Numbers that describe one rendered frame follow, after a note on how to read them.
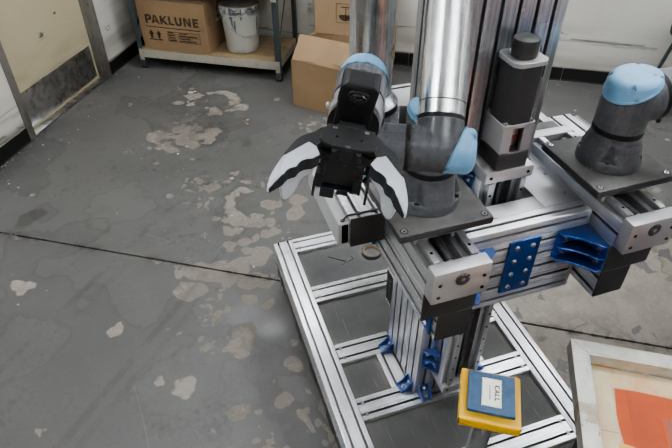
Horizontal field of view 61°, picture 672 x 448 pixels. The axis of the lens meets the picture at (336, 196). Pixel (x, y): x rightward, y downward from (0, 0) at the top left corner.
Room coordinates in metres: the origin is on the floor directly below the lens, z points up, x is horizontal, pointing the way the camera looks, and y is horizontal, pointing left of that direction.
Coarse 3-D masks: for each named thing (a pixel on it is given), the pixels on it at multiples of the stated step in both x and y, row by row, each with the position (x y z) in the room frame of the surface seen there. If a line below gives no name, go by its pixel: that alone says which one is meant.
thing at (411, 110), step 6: (414, 102) 1.03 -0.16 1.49; (402, 108) 1.03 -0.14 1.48; (408, 108) 1.01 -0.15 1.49; (414, 108) 1.00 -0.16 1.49; (402, 114) 1.01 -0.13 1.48; (408, 114) 1.01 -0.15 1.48; (414, 114) 0.99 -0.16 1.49; (402, 120) 0.99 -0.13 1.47; (408, 120) 0.99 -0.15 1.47; (414, 120) 0.98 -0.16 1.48; (426, 174) 0.96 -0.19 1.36; (432, 174) 0.96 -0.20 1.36; (438, 174) 0.96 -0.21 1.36; (444, 174) 0.96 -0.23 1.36
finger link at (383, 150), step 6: (384, 144) 0.59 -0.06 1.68; (378, 150) 0.57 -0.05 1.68; (384, 150) 0.57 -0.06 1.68; (390, 150) 0.57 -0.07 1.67; (366, 156) 0.57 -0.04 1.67; (372, 156) 0.57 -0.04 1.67; (378, 156) 0.56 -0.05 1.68; (390, 156) 0.56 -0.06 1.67; (396, 156) 0.56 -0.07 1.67; (396, 162) 0.55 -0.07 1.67; (396, 168) 0.54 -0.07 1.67; (402, 174) 0.53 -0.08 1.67
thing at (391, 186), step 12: (384, 156) 0.56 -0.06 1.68; (372, 168) 0.54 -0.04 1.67; (384, 168) 0.54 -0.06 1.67; (372, 180) 0.55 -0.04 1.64; (384, 180) 0.52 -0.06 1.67; (396, 180) 0.51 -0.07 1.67; (384, 192) 0.51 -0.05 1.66; (396, 192) 0.49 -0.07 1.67; (384, 204) 0.52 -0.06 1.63; (396, 204) 0.48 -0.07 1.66; (384, 216) 0.52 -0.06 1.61
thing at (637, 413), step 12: (624, 396) 0.70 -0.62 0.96; (636, 396) 0.70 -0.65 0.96; (648, 396) 0.70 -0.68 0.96; (624, 408) 0.67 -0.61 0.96; (636, 408) 0.67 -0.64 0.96; (648, 408) 0.67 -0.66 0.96; (660, 408) 0.67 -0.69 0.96; (624, 420) 0.64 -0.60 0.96; (636, 420) 0.64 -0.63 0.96; (648, 420) 0.64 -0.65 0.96; (660, 420) 0.64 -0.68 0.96; (624, 432) 0.62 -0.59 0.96; (636, 432) 0.62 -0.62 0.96; (648, 432) 0.62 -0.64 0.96; (660, 432) 0.62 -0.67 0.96; (636, 444) 0.59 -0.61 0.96; (648, 444) 0.59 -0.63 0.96; (660, 444) 0.59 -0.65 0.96
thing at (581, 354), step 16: (576, 352) 0.79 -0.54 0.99; (592, 352) 0.79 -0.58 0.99; (608, 352) 0.79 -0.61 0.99; (624, 352) 0.79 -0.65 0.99; (640, 352) 0.79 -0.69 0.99; (576, 368) 0.75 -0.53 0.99; (624, 368) 0.77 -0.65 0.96; (640, 368) 0.76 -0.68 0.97; (656, 368) 0.75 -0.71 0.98; (576, 384) 0.71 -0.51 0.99; (592, 384) 0.71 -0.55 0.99; (576, 400) 0.67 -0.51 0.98; (592, 400) 0.67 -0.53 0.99; (576, 416) 0.65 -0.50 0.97; (592, 416) 0.63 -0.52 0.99; (576, 432) 0.62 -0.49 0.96; (592, 432) 0.60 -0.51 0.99
